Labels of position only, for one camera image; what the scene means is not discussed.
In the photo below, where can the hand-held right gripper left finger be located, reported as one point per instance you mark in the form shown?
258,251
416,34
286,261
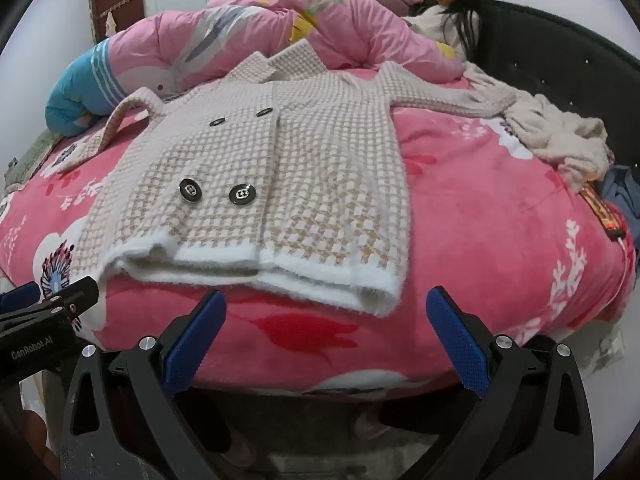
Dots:
195,345

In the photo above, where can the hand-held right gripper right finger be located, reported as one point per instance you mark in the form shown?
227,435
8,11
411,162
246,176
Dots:
457,345

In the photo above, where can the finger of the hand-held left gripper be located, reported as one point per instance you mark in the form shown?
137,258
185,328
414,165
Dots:
75,294
20,296

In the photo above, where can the beige white checked coat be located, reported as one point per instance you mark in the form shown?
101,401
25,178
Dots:
310,160

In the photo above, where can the pink floral blanket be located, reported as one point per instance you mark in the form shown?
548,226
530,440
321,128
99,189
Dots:
475,210

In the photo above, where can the green patterned cloth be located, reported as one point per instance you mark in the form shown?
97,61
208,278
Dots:
30,160

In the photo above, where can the blue cloth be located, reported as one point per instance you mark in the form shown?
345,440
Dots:
622,195

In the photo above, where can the cream fluffy garment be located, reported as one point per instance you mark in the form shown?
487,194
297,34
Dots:
565,135

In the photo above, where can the black padded headboard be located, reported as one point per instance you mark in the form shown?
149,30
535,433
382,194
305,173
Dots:
550,60

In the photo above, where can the pink and blue quilt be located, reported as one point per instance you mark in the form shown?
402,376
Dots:
350,25

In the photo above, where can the maroon pillow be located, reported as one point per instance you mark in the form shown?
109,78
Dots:
392,4

